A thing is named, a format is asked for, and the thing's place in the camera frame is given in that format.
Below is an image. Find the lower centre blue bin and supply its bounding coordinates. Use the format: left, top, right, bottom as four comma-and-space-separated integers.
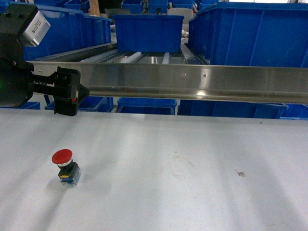
117, 97, 178, 115

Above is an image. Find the lower left blue bin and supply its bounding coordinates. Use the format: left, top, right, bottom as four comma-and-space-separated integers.
45, 96, 113, 115

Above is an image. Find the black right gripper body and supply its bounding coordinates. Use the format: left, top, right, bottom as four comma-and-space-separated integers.
0, 33, 34, 107

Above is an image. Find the steel shelf front rail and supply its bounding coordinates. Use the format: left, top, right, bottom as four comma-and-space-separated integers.
34, 62, 308, 104

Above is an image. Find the centre blue bin upper shelf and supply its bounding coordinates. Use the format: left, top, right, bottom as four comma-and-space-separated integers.
113, 14, 184, 53

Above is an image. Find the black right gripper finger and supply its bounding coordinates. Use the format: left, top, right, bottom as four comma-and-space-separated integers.
29, 67, 90, 116

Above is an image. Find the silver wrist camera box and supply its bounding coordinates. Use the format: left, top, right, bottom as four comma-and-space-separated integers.
0, 3, 51, 47

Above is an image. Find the large blue bin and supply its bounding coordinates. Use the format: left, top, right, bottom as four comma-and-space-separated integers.
24, 6, 111, 61
188, 2, 308, 68

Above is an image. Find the right large blue bin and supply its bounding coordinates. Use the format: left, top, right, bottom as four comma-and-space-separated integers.
188, 2, 308, 68

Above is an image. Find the red mushroom push button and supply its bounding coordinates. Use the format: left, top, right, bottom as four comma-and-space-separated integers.
51, 149, 81, 185

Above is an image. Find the lower right blue bin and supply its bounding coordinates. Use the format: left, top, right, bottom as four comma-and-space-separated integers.
178, 100, 288, 119

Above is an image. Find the left large blue bin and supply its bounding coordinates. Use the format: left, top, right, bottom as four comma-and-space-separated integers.
24, 6, 111, 61

